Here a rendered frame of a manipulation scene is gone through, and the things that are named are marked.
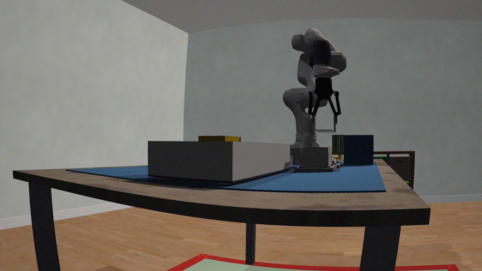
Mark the yellow plate with grid of black holes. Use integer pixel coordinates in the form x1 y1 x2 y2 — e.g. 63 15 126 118
301 147 332 168

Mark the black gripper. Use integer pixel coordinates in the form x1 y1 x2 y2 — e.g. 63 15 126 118
308 78 341 132

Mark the yellow bin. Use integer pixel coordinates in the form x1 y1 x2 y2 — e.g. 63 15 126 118
198 136 241 142

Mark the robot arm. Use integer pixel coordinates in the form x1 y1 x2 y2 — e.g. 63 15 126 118
283 28 346 148

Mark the blue bench mat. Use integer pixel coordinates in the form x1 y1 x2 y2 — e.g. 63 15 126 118
66 161 386 193

